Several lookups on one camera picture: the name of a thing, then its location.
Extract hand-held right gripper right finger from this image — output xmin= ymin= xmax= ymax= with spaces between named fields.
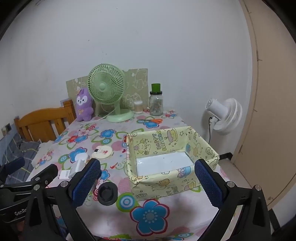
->
xmin=195 ymin=159 xmax=271 ymax=241

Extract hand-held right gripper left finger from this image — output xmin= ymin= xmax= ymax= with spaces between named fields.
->
xmin=22 ymin=158 xmax=102 ymax=241

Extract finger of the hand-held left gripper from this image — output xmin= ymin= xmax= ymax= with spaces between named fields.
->
xmin=0 ymin=157 xmax=25 ymax=184
xmin=26 ymin=164 xmax=59 ymax=186

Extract silver remote control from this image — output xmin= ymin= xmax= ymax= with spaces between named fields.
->
xmin=58 ymin=161 xmax=87 ymax=181

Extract black round cap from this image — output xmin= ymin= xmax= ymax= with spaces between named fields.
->
xmin=97 ymin=182 xmax=117 ymax=205

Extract white round case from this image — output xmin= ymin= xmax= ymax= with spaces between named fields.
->
xmin=73 ymin=153 xmax=90 ymax=163

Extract yellow cartoon paper box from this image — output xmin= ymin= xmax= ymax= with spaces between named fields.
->
xmin=126 ymin=126 xmax=220 ymax=200

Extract white standing fan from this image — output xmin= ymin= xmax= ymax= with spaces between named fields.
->
xmin=203 ymin=97 xmax=243 ymax=144

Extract purple plush toy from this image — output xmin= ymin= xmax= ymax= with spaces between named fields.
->
xmin=75 ymin=88 xmax=95 ymax=122

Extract beige door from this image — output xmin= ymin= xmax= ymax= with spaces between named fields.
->
xmin=231 ymin=0 xmax=296 ymax=209

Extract glass jar with green lid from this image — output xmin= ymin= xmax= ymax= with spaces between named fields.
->
xmin=149 ymin=83 xmax=164 ymax=116

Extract green desk fan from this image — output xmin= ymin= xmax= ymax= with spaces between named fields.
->
xmin=87 ymin=64 xmax=134 ymax=123

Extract patterned cardboard sheet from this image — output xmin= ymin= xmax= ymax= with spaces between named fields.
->
xmin=66 ymin=68 xmax=148 ymax=115

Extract black fan cable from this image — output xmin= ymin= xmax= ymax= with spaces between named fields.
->
xmin=208 ymin=116 xmax=214 ymax=143

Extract white fan cable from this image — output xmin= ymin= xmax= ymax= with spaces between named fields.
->
xmin=89 ymin=109 xmax=116 ymax=121

